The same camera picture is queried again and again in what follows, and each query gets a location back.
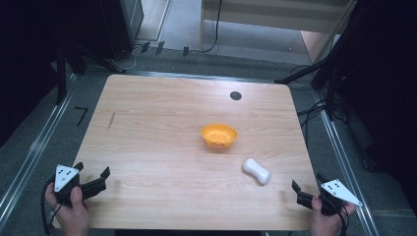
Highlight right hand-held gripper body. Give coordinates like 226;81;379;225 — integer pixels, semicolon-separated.
319;178;364;217

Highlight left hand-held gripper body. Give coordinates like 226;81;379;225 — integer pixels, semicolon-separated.
53;163;84;207

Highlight white peanut-shaped bottle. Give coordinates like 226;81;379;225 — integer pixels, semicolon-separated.
242;157;272;186

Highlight orange plastic bowl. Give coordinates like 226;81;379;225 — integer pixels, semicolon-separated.
200;122;239;152

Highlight person's right hand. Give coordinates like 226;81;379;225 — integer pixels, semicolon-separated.
309;195;357;236

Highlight person's left hand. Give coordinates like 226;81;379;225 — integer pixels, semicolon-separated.
43;182;91;236

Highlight black metal stand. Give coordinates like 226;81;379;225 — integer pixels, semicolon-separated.
274;48;348;122
53;40;127;106

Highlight black cabinet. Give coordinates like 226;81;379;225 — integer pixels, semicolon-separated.
96;0;146;61

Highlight white cabinet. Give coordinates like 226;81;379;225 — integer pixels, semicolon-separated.
199;0;358;64

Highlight metal floor rail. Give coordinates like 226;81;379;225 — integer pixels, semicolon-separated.
311;89;382;236
0;73;80;227
153;0;173;43

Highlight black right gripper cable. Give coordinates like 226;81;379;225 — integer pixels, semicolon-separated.
328;196;350;236

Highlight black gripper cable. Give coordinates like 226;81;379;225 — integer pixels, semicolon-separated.
40;176;64;236
328;196;350;236

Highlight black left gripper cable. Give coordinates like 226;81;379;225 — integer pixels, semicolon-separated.
40;176;64;236

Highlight black floor cables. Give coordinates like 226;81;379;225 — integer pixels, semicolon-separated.
296;64;332;141

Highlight white floor cable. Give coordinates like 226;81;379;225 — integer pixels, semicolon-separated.
110;44;143;72

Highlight black hanging cable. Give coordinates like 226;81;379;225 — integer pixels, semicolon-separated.
202;0;224;54

